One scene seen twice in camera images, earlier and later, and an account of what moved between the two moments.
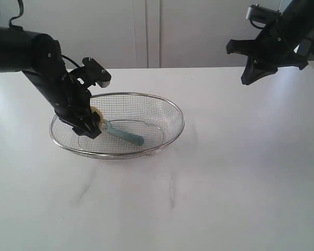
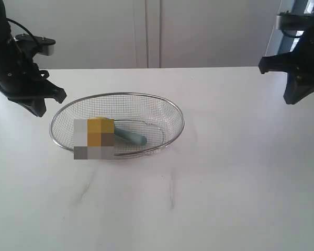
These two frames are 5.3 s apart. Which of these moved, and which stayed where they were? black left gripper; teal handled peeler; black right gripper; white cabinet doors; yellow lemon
Moved: black left gripper; black right gripper; yellow lemon
Stayed: white cabinet doors; teal handled peeler
